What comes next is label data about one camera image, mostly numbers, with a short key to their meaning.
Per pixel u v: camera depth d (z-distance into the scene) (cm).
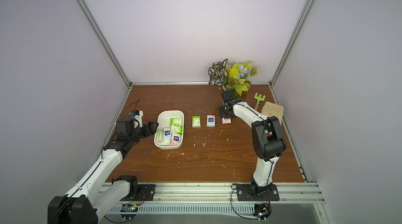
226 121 92
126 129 63
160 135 88
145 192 73
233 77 94
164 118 98
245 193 73
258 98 110
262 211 70
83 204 39
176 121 96
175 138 87
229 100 73
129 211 72
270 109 105
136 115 74
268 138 48
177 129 90
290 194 73
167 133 90
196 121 97
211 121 97
